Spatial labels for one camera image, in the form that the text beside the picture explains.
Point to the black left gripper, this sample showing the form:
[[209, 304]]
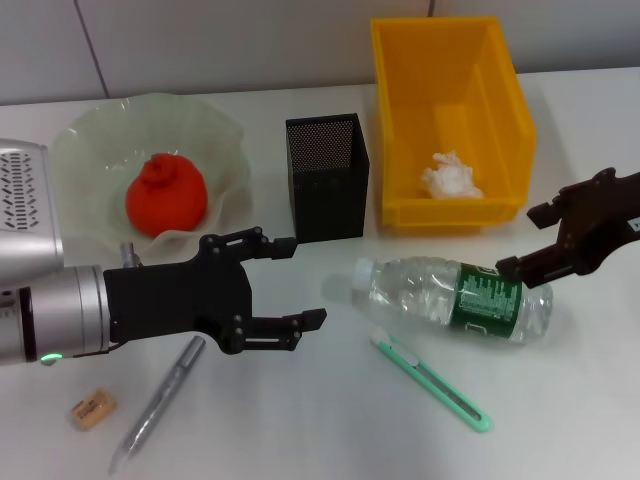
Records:
[[175, 300]]

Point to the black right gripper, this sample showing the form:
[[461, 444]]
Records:
[[600, 220]]

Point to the white paper ball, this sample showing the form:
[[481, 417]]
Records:
[[450, 177]]

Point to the clear water bottle green label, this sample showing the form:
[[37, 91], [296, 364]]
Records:
[[425, 295]]

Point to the red-orange toy orange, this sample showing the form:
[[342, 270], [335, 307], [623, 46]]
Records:
[[167, 197]]

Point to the black mesh pen holder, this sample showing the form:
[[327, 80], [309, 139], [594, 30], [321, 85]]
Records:
[[330, 200]]

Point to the silver clear pen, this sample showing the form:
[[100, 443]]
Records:
[[155, 405]]

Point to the mint green utility knife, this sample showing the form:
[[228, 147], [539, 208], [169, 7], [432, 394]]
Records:
[[440, 395]]

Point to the tan eraser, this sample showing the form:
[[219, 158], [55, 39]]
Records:
[[92, 407]]

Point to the pale green glass fruit plate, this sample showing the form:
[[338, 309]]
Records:
[[100, 135]]

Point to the yellow plastic bin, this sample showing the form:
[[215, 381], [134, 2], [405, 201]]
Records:
[[450, 100]]

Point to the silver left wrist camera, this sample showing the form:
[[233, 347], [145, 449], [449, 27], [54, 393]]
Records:
[[25, 195]]

